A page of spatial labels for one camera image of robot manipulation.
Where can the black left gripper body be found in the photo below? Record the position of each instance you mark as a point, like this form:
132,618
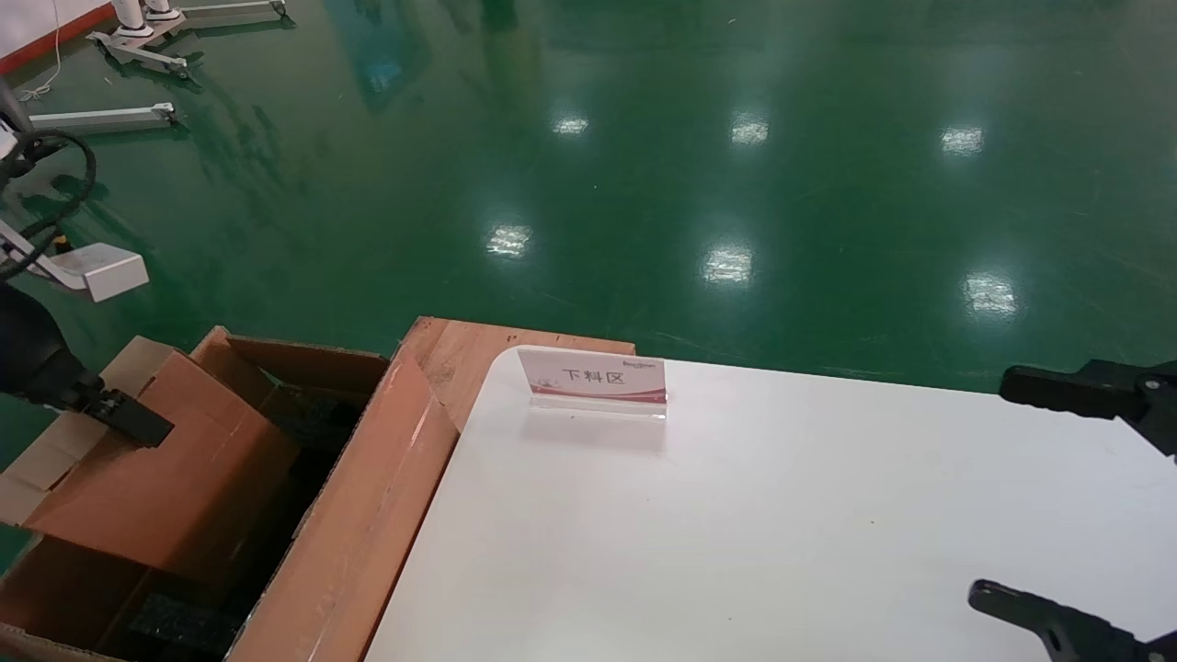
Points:
37,359

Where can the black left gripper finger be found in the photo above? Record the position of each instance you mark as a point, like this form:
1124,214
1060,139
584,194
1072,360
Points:
129,418

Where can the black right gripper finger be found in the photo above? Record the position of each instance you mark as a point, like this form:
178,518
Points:
1076,636
1113,391

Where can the small cardboard box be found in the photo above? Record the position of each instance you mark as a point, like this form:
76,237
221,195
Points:
184,478

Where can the large cardboard box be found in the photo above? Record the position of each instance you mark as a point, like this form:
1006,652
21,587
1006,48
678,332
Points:
368,515

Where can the black foam block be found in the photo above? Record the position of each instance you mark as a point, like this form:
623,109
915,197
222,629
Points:
184,625
313,418

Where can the white floor bar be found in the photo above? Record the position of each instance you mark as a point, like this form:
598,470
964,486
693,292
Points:
101,119

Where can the white stand base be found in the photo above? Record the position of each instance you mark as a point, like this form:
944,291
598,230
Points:
138,51
230,11

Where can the brown wooden board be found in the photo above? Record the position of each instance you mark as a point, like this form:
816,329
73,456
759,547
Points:
469,354

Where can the acrylic sign with red print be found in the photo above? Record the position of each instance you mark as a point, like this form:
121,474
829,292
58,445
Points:
593,377

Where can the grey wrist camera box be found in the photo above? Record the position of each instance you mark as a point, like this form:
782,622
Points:
106,271

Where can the silver camera bracket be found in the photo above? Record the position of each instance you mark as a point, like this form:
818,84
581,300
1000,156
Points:
23,244

